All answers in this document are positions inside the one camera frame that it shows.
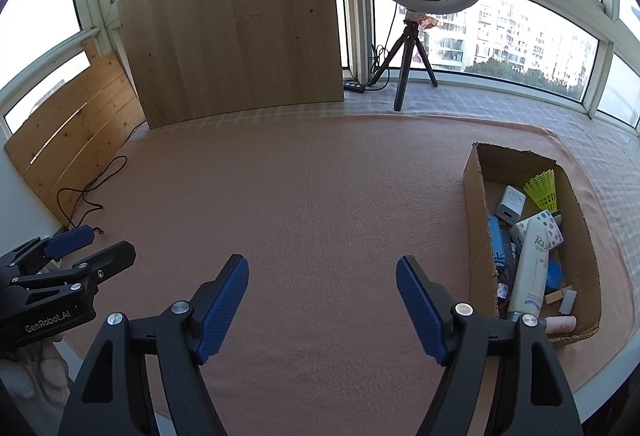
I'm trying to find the white dotted small box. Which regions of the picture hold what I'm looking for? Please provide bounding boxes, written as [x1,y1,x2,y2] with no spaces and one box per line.
[510,210,566,251]

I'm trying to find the wooden clothespin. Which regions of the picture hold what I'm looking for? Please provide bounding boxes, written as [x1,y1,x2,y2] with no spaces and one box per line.
[544,285,573,305]

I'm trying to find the person's left hand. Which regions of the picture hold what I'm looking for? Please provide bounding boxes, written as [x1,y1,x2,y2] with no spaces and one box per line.
[0,341,71,412]

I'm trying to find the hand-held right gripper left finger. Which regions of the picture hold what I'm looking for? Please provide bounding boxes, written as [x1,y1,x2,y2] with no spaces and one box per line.
[57,254,250,436]

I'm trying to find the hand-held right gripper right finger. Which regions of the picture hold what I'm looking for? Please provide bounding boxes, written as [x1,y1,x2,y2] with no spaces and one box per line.
[395,256,586,436]

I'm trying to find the small pale tube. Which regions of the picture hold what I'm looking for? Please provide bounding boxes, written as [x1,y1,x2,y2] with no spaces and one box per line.
[542,316,577,336]

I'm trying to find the thin black cable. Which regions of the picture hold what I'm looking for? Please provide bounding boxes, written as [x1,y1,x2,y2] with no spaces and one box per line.
[56,156,128,231]

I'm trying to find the cardboard box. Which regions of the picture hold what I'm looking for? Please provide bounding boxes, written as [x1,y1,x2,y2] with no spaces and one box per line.
[462,142,602,349]

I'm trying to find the white plug charger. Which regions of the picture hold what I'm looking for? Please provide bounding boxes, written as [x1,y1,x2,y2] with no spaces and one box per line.
[495,186,528,223]

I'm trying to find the black tripod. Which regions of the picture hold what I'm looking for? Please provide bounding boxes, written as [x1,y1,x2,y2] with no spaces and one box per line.
[367,23,440,113]

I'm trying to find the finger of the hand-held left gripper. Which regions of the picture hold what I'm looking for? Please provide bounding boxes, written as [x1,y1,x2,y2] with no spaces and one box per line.
[10,241,137,297]
[0,226,95,277]

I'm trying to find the ring light cable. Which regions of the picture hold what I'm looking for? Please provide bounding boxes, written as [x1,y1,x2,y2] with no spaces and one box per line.
[367,43,396,91]

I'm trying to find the apartment buildings outside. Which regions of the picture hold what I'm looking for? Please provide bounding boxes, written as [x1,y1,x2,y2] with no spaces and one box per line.
[425,0,601,91]

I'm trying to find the wooden board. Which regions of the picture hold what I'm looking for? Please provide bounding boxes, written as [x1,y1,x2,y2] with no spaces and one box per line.
[116,0,347,131]

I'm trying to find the slatted wooden panel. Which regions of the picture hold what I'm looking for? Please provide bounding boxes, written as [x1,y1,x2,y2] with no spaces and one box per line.
[4,38,147,227]

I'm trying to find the white lotion tube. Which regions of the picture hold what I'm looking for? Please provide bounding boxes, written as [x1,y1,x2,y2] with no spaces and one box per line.
[506,220,552,321]

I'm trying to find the pink blanket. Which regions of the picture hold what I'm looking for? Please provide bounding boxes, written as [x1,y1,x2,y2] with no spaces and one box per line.
[62,115,638,436]

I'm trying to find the yellow shuttlecock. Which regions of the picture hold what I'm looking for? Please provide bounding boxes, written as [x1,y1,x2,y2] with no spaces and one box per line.
[522,170,560,211]

